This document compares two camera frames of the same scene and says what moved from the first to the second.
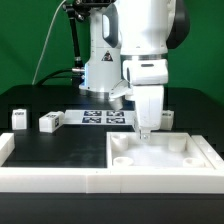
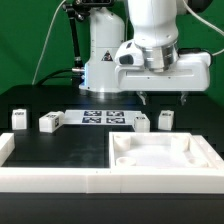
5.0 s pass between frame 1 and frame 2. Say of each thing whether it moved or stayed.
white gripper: moved
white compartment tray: stayed
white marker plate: stayed
